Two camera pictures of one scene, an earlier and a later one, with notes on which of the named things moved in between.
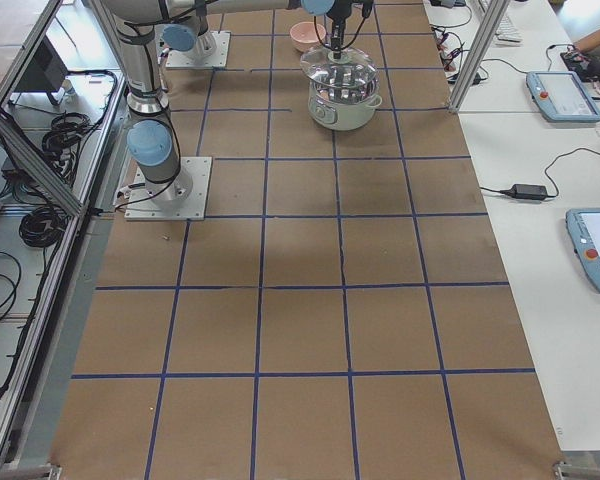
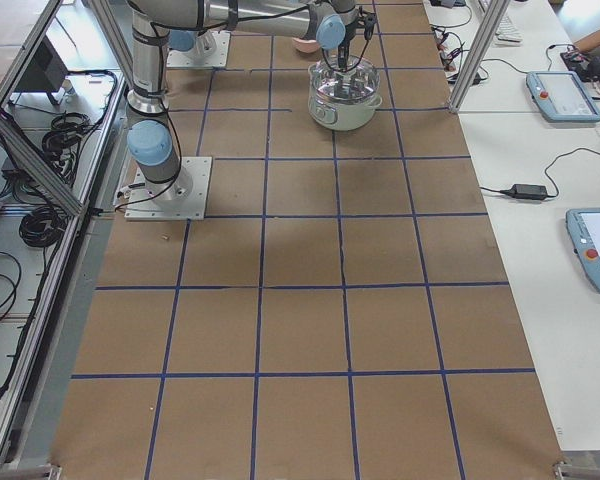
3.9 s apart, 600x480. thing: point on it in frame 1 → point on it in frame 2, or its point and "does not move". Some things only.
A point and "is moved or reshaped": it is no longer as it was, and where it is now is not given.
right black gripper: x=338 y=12 → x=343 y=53
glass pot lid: x=354 y=66 is moved or reshaped
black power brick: x=527 y=191 does not move
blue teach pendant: x=562 y=97 does not move
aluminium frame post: x=479 y=54 does not move
